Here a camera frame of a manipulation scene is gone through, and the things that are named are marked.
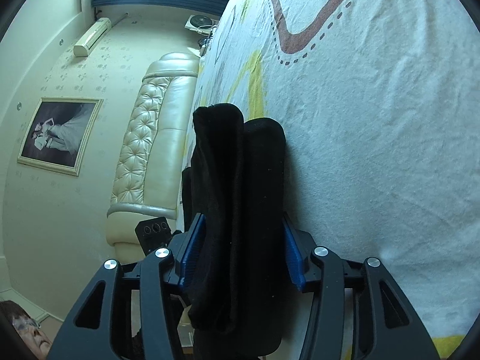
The white desk fan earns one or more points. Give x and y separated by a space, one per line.
201 24

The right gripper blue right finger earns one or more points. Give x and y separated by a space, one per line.
296 258

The framed wedding photo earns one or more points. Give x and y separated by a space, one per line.
56 137

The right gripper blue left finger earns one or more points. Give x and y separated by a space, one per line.
188 256

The person's head with glasses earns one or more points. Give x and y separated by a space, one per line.
27 328

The cream tufted leather headboard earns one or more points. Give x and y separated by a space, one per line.
149 169

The white wall air conditioner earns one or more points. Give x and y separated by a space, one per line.
91 37

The patterned white bed sheet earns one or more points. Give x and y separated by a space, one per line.
379 101

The black pants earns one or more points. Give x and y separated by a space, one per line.
238 293

